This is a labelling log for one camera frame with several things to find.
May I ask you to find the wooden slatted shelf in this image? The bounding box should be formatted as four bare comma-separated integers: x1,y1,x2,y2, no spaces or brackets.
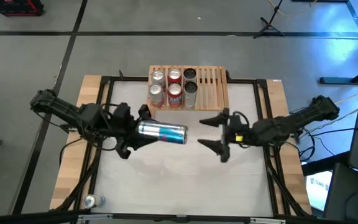
146,65,230,122

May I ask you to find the black tripod stand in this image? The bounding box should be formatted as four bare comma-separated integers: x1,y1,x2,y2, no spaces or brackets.
252,0,286,39

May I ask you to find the Spindrift raspberry lime can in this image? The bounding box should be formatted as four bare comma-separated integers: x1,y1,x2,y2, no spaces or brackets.
150,69,167,88
148,83,166,108

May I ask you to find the black metal table frame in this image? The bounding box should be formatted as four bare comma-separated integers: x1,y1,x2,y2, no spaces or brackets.
54,70,312,218

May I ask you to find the white Celsius energy can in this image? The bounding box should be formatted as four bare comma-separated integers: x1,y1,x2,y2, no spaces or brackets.
183,81,198,110
183,68,198,84

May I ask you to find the red black storage crate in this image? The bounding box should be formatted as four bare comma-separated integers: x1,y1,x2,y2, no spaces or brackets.
0,0,45,17

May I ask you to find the yellow extension cord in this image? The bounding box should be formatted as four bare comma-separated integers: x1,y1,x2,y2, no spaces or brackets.
320,90,358,108

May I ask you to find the black desk frame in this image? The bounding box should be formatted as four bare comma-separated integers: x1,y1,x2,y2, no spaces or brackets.
318,0,358,85

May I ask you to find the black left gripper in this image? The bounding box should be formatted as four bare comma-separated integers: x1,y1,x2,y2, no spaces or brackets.
110,102,160,159

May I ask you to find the silver metal bracket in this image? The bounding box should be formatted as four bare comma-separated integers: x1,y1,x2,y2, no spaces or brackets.
249,217,287,224
76,213,114,224

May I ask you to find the white printed sign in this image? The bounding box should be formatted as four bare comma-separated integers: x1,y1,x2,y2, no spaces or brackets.
305,170,334,212

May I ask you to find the yellow power cable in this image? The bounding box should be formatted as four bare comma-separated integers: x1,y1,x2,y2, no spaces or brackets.
267,0,318,18

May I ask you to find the red Fanta can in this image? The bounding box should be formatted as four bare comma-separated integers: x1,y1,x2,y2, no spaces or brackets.
167,83,183,109
167,68,183,86

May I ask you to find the white table cover sheet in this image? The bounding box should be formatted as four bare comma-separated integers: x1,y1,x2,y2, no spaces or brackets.
90,80,275,217

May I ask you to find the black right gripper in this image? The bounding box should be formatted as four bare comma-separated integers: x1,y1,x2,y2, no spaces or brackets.
196,107,256,163

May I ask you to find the black office chair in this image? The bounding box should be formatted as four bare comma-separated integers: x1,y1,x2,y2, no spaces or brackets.
323,161,358,224

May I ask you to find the black gantry crossbeam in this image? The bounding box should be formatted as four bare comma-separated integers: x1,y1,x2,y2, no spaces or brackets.
0,208,358,224

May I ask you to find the blue silver Red Bull can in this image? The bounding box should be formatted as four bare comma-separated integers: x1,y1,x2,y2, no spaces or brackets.
83,194,106,209
137,120,189,145

